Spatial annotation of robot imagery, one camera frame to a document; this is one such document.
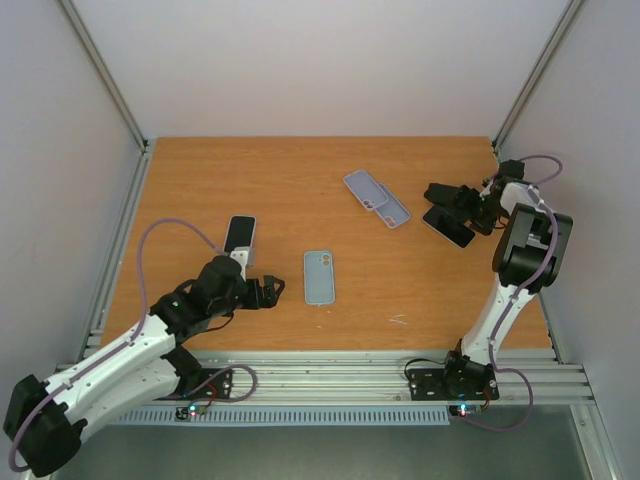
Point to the aluminium rail frame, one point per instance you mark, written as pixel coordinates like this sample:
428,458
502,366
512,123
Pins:
370,377

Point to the lavender phone case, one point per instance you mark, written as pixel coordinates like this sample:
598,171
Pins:
241,232

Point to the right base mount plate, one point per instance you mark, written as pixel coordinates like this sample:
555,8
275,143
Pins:
431,384

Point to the base mount plate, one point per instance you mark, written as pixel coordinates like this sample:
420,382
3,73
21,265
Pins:
220,387
431,384

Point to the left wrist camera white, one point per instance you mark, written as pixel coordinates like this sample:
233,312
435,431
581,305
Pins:
244,256

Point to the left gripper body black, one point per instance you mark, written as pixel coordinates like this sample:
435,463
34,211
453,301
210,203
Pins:
254,301

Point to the black phone green edge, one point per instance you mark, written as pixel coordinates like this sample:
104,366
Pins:
240,232

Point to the left controller board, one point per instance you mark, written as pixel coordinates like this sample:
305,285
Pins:
192,412

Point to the black phone case top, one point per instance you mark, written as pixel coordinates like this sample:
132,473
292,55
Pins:
441,194

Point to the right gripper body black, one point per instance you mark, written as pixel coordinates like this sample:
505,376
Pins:
466,201

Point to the light blue phone case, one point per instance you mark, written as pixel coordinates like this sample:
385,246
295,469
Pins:
319,282

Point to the black phone white edge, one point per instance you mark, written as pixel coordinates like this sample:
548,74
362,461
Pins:
447,225

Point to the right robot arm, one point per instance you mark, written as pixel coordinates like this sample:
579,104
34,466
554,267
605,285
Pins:
527,259

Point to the right controller board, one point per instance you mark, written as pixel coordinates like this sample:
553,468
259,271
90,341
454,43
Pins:
466,410

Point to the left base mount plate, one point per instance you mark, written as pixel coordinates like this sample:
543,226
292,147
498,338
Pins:
220,387

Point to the grey slotted cable duct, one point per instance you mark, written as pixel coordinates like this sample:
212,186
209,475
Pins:
285,416

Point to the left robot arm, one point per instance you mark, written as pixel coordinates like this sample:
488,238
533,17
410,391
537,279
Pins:
48,421

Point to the controller board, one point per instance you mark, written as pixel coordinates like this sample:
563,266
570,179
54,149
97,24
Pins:
192,412
466,410

